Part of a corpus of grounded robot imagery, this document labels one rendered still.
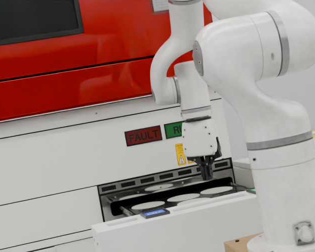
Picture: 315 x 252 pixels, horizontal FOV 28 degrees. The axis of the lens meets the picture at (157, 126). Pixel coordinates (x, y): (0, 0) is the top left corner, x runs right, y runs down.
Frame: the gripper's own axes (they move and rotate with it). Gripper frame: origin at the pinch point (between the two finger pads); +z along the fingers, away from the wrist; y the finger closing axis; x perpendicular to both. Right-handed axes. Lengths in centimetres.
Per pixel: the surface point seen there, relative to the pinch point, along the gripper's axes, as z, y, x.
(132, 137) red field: -12.1, -28.2, 7.0
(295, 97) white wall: -7, -46, 206
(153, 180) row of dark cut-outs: 2.7, -25.4, 10.6
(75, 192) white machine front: 1.5, -42.4, -7.8
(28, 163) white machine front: -10, -51, -17
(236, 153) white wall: 18, -76, 174
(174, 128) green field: -12.4, -18.7, 17.2
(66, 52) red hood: -41, -36, -8
